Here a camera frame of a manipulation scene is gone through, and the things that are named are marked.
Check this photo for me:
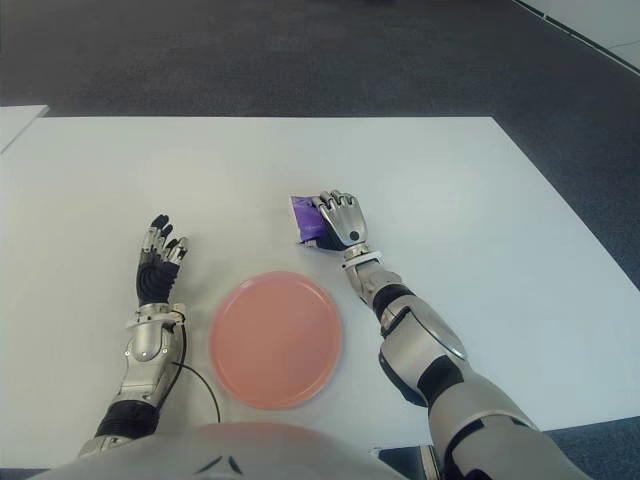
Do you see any white adjoining table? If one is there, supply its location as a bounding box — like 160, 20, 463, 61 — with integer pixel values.
0, 103, 49, 154

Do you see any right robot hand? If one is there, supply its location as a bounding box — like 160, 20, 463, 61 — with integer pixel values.
312, 188, 370, 251

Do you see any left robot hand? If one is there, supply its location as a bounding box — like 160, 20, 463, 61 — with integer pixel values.
134, 214, 191, 306

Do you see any silver robot torso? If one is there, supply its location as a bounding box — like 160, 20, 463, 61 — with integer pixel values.
29, 421, 401, 480

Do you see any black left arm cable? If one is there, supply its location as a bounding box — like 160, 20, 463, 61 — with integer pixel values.
169, 360, 221, 426

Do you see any purple tissue paper pack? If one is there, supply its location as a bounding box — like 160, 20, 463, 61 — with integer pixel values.
289, 193, 331, 249

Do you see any pink round plate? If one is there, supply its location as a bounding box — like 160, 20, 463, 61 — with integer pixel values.
208, 270, 344, 412

